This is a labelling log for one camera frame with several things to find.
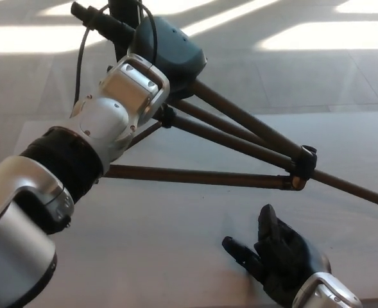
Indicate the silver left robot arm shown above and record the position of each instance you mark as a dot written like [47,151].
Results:
[89,138]

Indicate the black vertical pillar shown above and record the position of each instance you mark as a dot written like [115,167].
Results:
[119,32]

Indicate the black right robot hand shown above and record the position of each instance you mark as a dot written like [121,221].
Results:
[278,256]

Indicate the bronze tripod with black feet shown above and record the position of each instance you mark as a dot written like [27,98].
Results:
[227,128]

